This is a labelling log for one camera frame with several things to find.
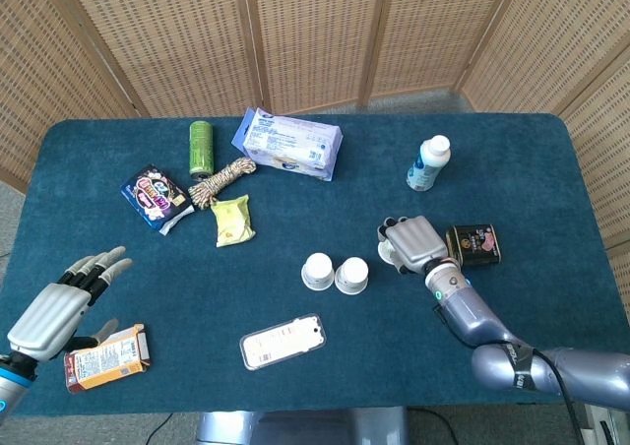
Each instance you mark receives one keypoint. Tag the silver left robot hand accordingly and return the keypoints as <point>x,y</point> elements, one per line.
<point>49,317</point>

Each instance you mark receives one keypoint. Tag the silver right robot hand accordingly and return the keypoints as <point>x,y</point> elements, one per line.
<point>416,240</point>

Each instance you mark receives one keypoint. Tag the floral print white paper cup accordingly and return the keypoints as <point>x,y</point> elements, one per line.
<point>318,268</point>
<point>386,253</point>
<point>352,272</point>

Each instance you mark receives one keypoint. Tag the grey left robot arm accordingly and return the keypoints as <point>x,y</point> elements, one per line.
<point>12,386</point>

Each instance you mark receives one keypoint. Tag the black and gold tin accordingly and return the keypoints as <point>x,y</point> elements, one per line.
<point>475,245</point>

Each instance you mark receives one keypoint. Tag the orange and brown carton box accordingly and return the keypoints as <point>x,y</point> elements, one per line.
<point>108,361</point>

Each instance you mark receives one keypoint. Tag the white milk drink bottle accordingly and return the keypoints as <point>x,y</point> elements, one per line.
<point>427,167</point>

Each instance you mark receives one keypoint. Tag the blue table cloth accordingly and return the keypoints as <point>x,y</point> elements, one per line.
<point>295,228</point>

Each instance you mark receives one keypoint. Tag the dark blue sanitary pad pack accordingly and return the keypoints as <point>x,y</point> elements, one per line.
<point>155,199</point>

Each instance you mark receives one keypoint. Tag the pale blue tissue pack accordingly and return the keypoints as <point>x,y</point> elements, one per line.
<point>290,142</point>

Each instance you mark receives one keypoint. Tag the clear plastic blister pack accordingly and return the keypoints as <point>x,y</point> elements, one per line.
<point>283,341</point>

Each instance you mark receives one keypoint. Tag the yellow-green snack packet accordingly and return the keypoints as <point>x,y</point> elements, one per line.
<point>232,221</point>

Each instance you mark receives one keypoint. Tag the grey robot torso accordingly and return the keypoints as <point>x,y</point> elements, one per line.
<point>300,427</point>

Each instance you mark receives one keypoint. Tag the green drink can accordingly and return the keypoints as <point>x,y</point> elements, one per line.
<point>201,147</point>

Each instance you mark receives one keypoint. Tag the woven bamboo folding screen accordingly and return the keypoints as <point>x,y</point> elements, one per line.
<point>315,31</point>

